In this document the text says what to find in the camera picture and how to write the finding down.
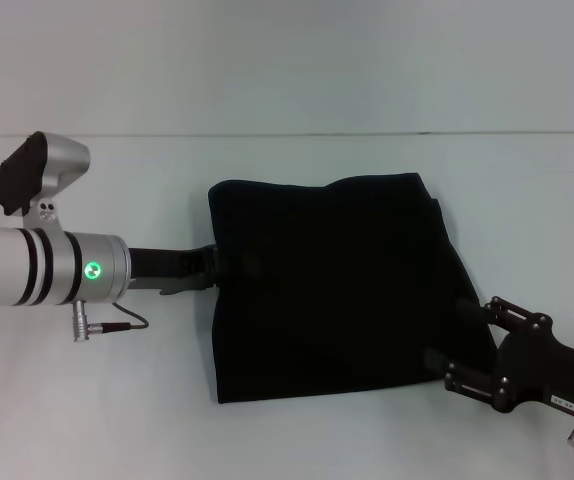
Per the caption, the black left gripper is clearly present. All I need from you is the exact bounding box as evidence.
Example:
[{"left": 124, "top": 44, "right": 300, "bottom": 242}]
[{"left": 128, "top": 242, "right": 224, "bottom": 297}]

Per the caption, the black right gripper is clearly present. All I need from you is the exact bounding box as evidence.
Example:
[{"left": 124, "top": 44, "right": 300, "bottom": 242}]
[{"left": 423, "top": 294, "right": 574, "bottom": 416}]

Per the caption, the black shirt with FREE print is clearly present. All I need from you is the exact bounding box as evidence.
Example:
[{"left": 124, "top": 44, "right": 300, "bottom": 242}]
[{"left": 205, "top": 171, "right": 502, "bottom": 407}]

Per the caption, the left cable with red sleeve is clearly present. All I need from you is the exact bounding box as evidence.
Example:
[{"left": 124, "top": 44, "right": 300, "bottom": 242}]
[{"left": 70, "top": 299, "right": 150, "bottom": 345}]

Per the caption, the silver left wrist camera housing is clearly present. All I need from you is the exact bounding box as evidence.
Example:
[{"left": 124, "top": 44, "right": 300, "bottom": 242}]
[{"left": 0, "top": 130, "right": 92, "bottom": 235}]

